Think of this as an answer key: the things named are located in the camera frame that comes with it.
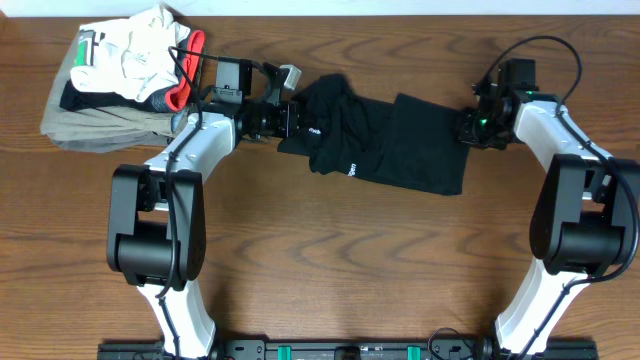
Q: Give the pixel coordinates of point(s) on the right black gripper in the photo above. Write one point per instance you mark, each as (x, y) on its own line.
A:
(464, 131)

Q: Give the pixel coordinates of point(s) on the black and red garment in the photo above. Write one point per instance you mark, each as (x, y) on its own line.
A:
(166, 100)

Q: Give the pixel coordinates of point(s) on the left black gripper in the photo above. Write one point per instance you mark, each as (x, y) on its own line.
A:
(288, 128)

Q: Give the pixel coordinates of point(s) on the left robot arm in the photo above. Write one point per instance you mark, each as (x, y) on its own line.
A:
(157, 226)

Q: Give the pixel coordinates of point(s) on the white crumpled garment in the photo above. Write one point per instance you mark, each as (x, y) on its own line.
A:
(132, 57)

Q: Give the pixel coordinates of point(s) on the grey-beige folded garment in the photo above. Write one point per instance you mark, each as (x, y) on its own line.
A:
(105, 129)

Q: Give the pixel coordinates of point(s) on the black t-shirt with white logo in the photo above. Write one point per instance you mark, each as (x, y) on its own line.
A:
(409, 143)

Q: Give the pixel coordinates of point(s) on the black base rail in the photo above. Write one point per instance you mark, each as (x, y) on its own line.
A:
(440, 348)

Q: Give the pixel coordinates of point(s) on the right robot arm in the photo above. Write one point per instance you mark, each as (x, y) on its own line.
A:
(585, 225)

